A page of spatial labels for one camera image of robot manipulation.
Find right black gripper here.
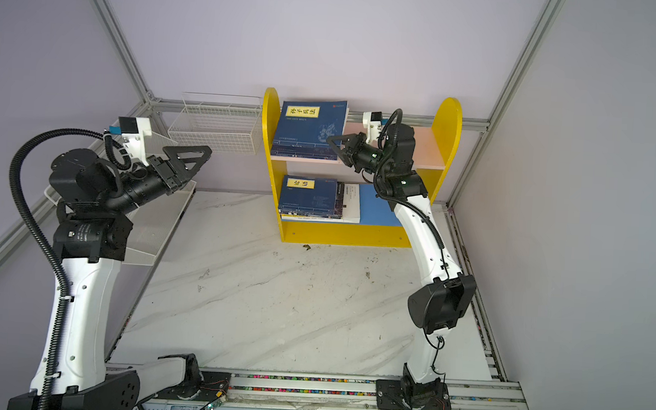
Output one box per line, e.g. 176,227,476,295
321,133,390,180

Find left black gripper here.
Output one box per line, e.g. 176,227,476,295
102,139,211,222

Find white book brown bars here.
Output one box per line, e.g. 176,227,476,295
280,183,361,224

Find navy book yellow label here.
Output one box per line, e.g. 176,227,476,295
278,176,343,218

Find navy bagua book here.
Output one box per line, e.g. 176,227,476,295
270,143,338,161

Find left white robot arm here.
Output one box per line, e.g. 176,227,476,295
8,135,212,410

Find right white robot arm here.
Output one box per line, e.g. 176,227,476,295
326,122,477,410

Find white mesh two-tier rack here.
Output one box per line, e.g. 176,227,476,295
49,131,195,265

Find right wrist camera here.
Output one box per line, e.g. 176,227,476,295
362,111,383,146

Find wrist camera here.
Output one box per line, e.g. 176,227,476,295
362,111,383,146
107,117,152,166

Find white wire basket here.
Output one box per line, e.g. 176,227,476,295
168,92,262,155

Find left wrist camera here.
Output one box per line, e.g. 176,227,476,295
107,117,152,166

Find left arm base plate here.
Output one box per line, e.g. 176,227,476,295
177,370,232,402

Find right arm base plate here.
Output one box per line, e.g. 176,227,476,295
376,376,452,410

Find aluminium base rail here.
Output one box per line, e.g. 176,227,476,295
133,368,530,410

